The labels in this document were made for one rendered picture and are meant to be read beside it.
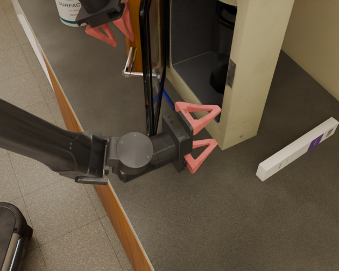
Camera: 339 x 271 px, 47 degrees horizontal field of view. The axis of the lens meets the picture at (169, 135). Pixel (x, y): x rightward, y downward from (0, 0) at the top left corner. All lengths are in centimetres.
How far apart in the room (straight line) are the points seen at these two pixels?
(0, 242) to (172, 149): 123
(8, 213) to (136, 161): 131
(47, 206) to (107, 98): 105
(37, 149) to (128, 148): 13
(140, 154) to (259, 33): 36
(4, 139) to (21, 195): 166
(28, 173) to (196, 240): 147
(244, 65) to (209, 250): 41
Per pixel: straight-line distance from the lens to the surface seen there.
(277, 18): 81
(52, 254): 198
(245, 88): 89
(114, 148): 59
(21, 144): 53
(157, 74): 83
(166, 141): 67
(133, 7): 108
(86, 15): 82
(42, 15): 154
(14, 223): 182
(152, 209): 94
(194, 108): 68
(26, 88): 268
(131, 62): 86
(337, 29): 121
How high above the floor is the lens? 177
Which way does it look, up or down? 52 degrees down
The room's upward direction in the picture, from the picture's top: straight up
